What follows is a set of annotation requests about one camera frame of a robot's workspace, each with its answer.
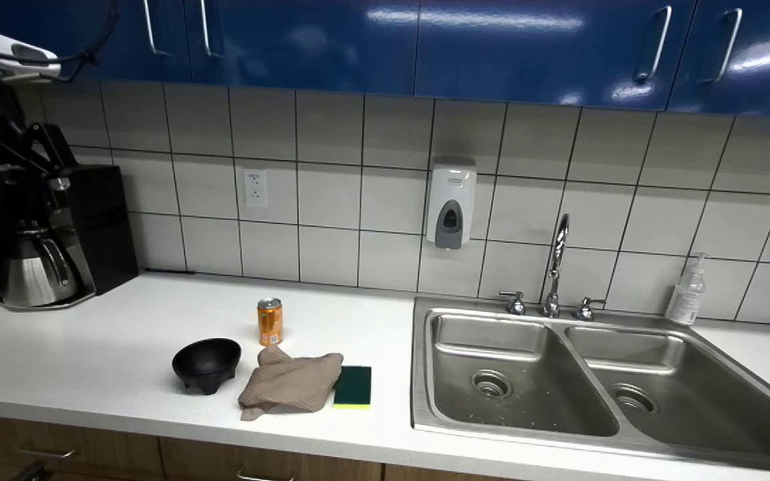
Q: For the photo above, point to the small orange bottle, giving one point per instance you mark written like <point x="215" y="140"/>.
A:
<point x="271" y="322"/>

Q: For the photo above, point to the black bowl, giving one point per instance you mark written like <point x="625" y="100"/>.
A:
<point x="207" y="360"/>

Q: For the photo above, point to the black coffee maker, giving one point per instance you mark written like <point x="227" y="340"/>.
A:
<point x="107" y="223"/>

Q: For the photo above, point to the steel coffee carafe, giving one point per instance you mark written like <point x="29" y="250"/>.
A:
<point x="37" y="267"/>

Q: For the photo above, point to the wooden drawer front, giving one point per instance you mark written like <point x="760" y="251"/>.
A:
<point x="314" y="466"/>
<point x="90" y="443"/>

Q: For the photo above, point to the beige cloth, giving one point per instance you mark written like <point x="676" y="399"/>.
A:
<point x="291" y="382"/>

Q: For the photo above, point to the green sponge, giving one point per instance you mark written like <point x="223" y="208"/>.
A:
<point x="354" y="384"/>

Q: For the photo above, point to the chrome faucet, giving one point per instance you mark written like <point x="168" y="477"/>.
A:
<point x="553" y="267"/>

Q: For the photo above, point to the steel double sink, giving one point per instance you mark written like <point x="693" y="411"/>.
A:
<point x="526" y="374"/>

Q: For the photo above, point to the clear soap bottle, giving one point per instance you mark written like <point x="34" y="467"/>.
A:
<point x="685" y="294"/>

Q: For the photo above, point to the white wall outlet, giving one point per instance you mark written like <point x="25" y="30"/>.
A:
<point x="254" y="187"/>

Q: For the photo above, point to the white wall soap dispenser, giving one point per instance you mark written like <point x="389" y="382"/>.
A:
<point x="450" y="200"/>

